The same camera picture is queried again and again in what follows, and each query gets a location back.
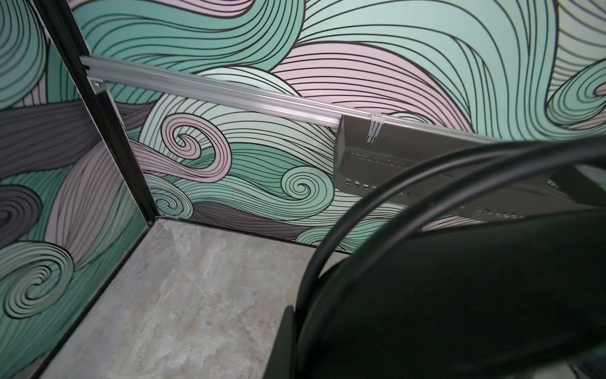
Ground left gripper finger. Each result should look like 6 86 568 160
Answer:
263 306 297 379

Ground black blue headphones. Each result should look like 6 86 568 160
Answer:
290 137 605 378

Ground black perforated wall tray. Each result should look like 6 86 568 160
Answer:
333 115 605 222

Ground aluminium rail back wall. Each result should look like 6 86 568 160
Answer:
79 54 503 143

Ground black frame post left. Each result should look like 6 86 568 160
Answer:
33 1 159 226

